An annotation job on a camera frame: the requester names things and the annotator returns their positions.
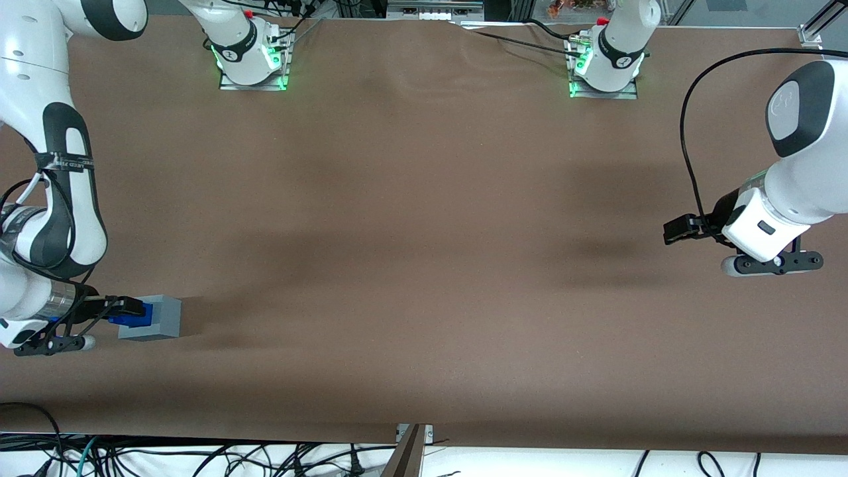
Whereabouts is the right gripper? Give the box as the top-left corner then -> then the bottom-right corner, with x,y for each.
0,291 -> 147,350

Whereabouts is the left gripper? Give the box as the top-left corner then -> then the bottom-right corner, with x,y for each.
664,187 -> 810,263

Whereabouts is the blue plastic part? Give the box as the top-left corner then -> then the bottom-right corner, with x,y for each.
109,303 -> 154,329

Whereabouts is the gray cube base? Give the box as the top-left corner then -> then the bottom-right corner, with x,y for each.
117,295 -> 182,341

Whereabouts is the brown table cover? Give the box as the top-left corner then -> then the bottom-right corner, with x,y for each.
0,12 -> 848,455

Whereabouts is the gray electronics box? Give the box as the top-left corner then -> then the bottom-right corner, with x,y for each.
387,0 -> 485,21

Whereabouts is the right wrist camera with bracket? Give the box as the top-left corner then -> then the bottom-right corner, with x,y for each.
13,334 -> 96,358

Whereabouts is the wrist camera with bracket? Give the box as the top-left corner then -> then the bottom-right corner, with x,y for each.
721,250 -> 824,278
13,334 -> 96,358

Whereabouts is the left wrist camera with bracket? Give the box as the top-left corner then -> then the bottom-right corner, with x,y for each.
721,250 -> 824,278

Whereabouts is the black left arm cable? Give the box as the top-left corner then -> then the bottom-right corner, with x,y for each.
680,46 -> 848,242

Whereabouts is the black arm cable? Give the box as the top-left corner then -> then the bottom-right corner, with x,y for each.
0,159 -> 123,335
680,46 -> 848,242

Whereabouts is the black looped floor cable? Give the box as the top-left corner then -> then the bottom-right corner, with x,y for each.
0,401 -> 64,477

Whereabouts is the teal floor cable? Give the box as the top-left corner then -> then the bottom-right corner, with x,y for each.
65,435 -> 101,477

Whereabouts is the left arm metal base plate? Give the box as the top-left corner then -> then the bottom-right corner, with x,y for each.
568,36 -> 641,101

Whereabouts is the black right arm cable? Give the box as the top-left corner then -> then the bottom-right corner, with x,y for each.
0,159 -> 123,335

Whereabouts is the aluminium frame corner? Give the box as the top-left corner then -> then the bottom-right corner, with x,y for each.
798,0 -> 848,48

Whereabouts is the black base cable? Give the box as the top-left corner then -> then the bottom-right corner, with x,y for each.
522,18 -> 578,42
457,23 -> 581,58
274,12 -> 327,51

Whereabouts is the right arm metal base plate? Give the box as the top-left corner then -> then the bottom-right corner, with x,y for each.
219,30 -> 291,92

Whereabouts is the metal post with bracket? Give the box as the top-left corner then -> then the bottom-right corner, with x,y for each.
381,424 -> 434,477

